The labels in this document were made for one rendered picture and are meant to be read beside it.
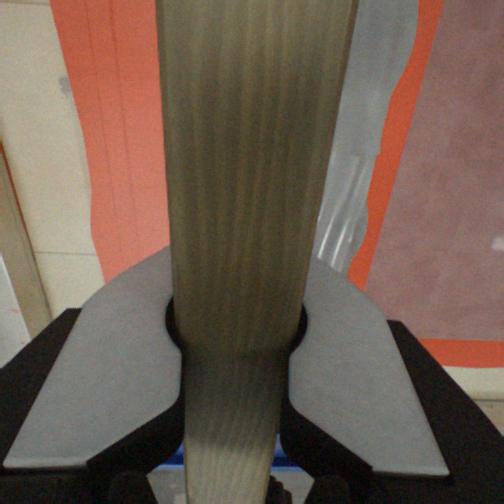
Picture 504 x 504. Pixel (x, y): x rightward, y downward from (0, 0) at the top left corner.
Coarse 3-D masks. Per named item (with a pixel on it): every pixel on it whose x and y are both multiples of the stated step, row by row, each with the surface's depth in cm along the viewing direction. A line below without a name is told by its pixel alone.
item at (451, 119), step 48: (96, 0) 20; (144, 0) 20; (432, 0) 20; (480, 0) 20; (96, 48) 21; (144, 48) 21; (432, 48) 22; (480, 48) 22; (96, 96) 23; (144, 96) 23; (432, 96) 23; (480, 96) 23; (384, 144) 24; (432, 144) 24; (480, 144) 25
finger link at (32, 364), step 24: (72, 312) 9; (48, 336) 8; (24, 360) 7; (48, 360) 7; (0, 384) 7; (24, 384) 7; (0, 408) 6; (24, 408) 6; (0, 432) 6; (0, 456) 6; (0, 480) 5; (24, 480) 5; (48, 480) 5; (72, 480) 5
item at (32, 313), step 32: (0, 160) 24; (0, 192) 24; (0, 224) 24; (0, 256) 25; (32, 256) 28; (0, 288) 26; (32, 288) 28; (0, 320) 27; (32, 320) 29; (0, 352) 29
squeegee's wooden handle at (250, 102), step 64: (192, 0) 5; (256, 0) 5; (320, 0) 5; (192, 64) 5; (256, 64) 5; (320, 64) 5; (192, 128) 6; (256, 128) 6; (320, 128) 6; (192, 192) 6; (256, 192) 6; (320, 192) 7; (192, 256) 7; (256, 256) 7; (192, 320) 8; (256, 320) 8; (192, 384) 9; (256, 384) 9; (192, 448) 11; (256, 448) 11
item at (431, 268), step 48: (96, 144) 24; (144, 144) 24; (96, 192) 26; (144, 192) 26; (384, 192) 26; (432, 192) 26; (480, 192) 26; (96, 240) 28; (144, 240) 28; (384, 240) 28; (432, 240) 28; (480, 240) 28; (384, 288) 31; (432, 288) 31; (480, 288) 31; (432, 336) 34; (480, 336) 34
